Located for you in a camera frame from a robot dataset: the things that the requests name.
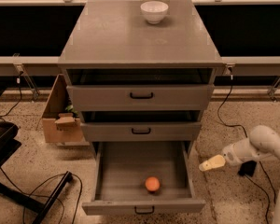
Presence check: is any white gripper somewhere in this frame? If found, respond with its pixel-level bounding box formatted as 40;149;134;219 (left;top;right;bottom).
199;138;255;172

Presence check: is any orange fruit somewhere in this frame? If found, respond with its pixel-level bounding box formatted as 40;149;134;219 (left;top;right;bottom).
145;176;161;192

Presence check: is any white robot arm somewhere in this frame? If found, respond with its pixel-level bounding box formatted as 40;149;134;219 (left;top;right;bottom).
199;125;280;224

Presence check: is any grey bottom drawer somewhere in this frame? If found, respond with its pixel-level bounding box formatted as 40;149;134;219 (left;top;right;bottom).
82;141;205;216

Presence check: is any grey drawer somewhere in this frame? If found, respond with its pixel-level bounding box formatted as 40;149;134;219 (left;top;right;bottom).
81;110;202;142
82;141;205;216
67;69;214;111

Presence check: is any grey drawer cabinet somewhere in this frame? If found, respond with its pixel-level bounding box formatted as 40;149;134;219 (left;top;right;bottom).
57;0;224;161

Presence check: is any grey middle drawer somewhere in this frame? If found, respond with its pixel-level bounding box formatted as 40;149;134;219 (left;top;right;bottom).
81;110;202;142

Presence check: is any grey top drawer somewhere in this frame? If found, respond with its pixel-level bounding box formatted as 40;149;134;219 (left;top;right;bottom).
67;69;214;111

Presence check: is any black power adapter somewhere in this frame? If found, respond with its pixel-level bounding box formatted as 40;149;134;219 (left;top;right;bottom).
238;161;257;176

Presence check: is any cardboard box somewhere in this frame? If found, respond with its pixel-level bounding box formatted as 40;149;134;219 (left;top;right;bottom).
41;75;84;143

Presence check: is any white ceramic bowl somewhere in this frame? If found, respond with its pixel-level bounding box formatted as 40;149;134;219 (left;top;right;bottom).
140;1;169;24

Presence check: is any black chair base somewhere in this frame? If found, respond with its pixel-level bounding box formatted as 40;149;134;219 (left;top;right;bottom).
0;89;75;224

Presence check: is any black looping cable far right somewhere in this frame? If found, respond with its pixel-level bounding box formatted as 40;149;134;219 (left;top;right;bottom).
244;161;278;224

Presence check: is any black cable left floor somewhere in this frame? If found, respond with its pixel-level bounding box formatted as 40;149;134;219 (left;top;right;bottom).
0;168;83;224

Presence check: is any grey horizontal rail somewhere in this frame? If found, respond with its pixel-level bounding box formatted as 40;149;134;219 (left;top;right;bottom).
0;57;280;77

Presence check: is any black cable left wall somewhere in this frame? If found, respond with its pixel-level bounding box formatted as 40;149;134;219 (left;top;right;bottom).
0;71;23;121

